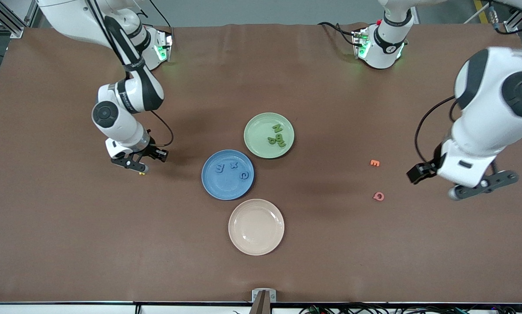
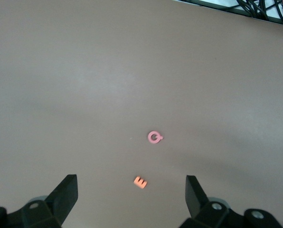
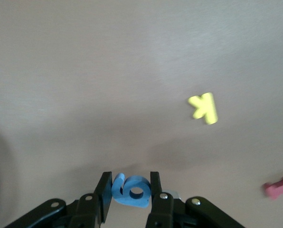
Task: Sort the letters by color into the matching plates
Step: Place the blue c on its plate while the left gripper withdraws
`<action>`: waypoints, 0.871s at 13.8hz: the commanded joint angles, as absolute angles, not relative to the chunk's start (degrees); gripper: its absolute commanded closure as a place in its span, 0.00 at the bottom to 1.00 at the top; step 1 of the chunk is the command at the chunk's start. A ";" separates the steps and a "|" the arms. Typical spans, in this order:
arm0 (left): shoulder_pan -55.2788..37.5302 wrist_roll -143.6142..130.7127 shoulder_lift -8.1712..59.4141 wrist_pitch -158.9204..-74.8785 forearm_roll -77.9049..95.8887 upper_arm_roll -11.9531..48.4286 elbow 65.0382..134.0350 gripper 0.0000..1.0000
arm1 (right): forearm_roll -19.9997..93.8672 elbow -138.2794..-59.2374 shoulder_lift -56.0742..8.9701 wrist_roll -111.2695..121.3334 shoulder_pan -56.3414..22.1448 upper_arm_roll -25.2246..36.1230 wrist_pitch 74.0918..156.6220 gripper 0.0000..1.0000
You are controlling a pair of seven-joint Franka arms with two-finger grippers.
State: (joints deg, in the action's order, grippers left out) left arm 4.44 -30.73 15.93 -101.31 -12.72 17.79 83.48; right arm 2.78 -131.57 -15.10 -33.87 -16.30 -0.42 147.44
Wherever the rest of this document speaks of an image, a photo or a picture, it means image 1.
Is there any brown table mat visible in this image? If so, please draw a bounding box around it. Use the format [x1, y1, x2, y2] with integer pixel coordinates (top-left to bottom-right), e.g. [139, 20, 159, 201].
[0, 23, 522, 304]

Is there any aluminium frame profile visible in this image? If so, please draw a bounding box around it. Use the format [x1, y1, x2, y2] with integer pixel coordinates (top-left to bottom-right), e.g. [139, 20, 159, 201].
[504, 9, 522, 33]
[0, 0, 41, 39]

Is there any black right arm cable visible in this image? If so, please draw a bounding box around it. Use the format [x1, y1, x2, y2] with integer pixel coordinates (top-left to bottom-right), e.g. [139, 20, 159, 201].
[86, 0, 174, 148]

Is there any blue plate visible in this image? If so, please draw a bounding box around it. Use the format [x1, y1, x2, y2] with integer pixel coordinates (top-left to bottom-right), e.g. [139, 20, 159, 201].
[201, 149, 255, 201]

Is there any grey metal camera bracket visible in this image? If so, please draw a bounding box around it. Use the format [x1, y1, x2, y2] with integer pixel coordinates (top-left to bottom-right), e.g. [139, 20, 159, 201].
[250, 289, 277, 314]

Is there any black arm base cable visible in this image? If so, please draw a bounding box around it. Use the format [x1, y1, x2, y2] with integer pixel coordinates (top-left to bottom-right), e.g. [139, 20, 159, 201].
[317, 21, 358, 48]
[147, 0, 172, 28]

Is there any cream plate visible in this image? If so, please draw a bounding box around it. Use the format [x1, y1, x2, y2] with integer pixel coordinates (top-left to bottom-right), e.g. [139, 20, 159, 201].
[228, 198, 285, 256]

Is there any green plate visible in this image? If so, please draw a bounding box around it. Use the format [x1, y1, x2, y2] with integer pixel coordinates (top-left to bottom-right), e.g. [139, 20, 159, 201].
[243, 112, 295, 159]

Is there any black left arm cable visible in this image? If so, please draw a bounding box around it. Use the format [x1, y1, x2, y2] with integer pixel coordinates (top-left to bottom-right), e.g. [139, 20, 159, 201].
[415, 0, 522, 165]

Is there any black cable bundle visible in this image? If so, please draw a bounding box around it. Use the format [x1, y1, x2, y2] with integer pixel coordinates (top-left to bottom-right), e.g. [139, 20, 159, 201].
[300, 302, 522, 314]

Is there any white table edge rail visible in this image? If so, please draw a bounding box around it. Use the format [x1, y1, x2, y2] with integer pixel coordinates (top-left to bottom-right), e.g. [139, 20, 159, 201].
[0, 302, 522, 314]

